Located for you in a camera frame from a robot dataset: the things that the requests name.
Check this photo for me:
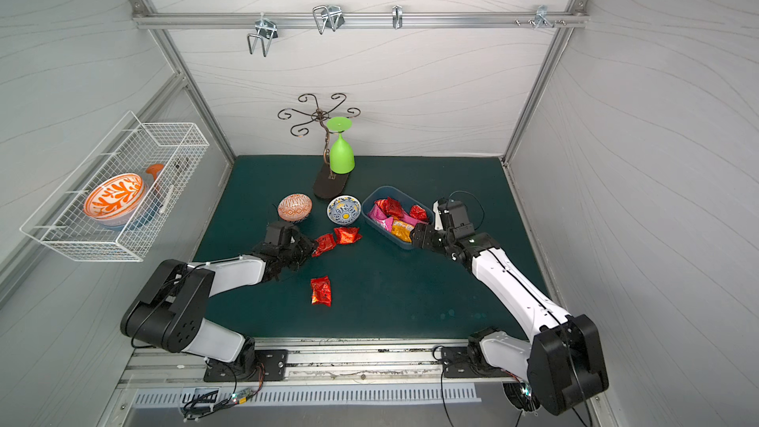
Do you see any blue plastic storage box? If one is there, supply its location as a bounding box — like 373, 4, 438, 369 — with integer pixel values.
362, 185, 434, 250

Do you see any metal double hook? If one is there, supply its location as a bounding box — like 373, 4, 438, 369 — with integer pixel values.
246, 14, 279, 57

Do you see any orange white bowl in basket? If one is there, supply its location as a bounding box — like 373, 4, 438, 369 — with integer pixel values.
83, 173, 147, 227

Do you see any white wire wall basket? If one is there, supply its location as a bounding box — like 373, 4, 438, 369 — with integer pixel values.
20, 112, 209, 263

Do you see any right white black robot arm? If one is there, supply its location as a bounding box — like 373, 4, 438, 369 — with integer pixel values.
411, 198, 610, 415

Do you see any aluminium top rail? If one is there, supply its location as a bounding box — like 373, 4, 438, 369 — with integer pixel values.
132, 10, 590, 31

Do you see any pink tea bag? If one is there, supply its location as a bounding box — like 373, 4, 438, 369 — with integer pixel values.
401, 215, 420, 227
369, 204, 395, 232

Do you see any red tea bag front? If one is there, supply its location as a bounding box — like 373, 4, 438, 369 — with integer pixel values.
310, 277, 332, 306

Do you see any green plastic goblet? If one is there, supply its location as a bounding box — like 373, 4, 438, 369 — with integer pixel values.
327, 117, 355, 175

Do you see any blue patterned small bowl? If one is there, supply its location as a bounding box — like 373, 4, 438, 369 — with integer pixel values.
326, 195, 362, 227

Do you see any orange spoon in basket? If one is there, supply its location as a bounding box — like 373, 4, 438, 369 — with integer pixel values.
145, 163, 164, 193

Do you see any small red tea bag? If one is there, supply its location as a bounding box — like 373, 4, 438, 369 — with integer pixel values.
312, 233, 337, 257

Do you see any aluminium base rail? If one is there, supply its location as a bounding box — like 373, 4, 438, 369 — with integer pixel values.
117, 337, 607, 389

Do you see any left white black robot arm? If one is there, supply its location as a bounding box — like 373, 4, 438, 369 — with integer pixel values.
120, 221, 318, 364

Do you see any dark cup stand with rod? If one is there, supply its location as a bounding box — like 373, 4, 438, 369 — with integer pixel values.
277, 92, 362, 201

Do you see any orange patterned ceramic bowl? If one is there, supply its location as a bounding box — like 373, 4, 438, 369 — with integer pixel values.
277, 193, 313, 223

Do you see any large red tea bag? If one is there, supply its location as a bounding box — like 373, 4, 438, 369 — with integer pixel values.
376, 198, 406, 219

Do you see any yellow tea bag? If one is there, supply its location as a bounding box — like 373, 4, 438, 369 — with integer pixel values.
391, 221, 414, 243

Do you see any metal hook right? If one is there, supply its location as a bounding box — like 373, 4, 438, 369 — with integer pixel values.
514, 5, 565, 30

